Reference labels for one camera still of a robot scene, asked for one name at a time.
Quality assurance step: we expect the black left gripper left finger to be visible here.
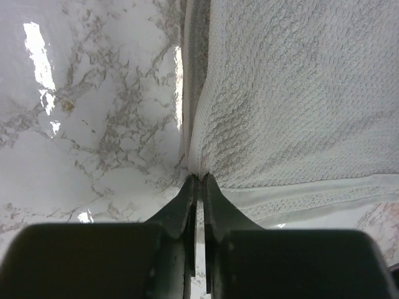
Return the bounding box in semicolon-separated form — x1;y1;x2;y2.
1;176;199;298

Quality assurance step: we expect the grey terry towel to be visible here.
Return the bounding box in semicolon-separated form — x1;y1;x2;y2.
182;1;398;225

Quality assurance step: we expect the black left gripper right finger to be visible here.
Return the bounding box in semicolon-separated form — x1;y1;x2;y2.
203;174;398;298

